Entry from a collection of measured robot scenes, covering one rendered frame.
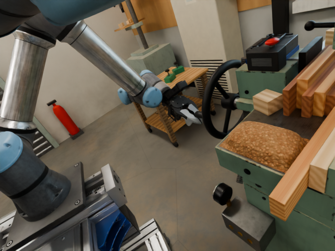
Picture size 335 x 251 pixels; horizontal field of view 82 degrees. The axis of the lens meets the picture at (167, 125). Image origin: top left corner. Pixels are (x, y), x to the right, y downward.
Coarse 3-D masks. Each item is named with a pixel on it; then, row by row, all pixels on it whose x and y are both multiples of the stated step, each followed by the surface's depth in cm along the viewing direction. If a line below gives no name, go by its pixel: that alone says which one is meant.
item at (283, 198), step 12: (324, 132) 30; (312, 144) 29; (300, 156) 28; (312, 156) 27; (300, 168) 27; (288, 180) 26; (300, 180) 25; (276, 192) 25; (288, 192) 25; (300, 192) 27; (276, 204) 25; (288, 204) 25; (276, 216) 27; (288, 216) 26
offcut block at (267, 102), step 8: (256, 96) 45; (264, 96) 44; (272, 96) 43; (280, 96) 42; (256, 104) 45; (264, 104) 43; (272, 104) 42; (280, 104) 43; (264, 112) 44; (272, 112) 43
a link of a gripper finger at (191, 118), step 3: (180, 111) 74; (183, 111) 74; (186, 111) 74; (186, 114) 73; (189, 114) 73; (189, 117) 72; (192, 117) 72; (195, 117) 72; (186, 120) 75; (189, 120) 72; (192, 120) 72; (195, 120) 72; (198, 120) 72; (186, 123) 76; (189, 123) 75; (195, 123) 72; (198, 123) 72
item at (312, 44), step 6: (318, 36) 45; (312, 42) 44; (318, 42) 44; (306, 48) 42; (312, 48) 43; (318, 48) 45; (300, 54) 42; (306, 54) 41; (312, 54) 43; (300, 60) 43; (306, 60) 42; (300, 66) 44
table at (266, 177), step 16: (256, 112) 46; (288, 128) 38; (304, 128) 37; (224, 160) 42; (240, 160) 37; (256, 176) 36; (272, 176) 33; (304, 192) 29; (320, 192) 27; (320, 208) 29
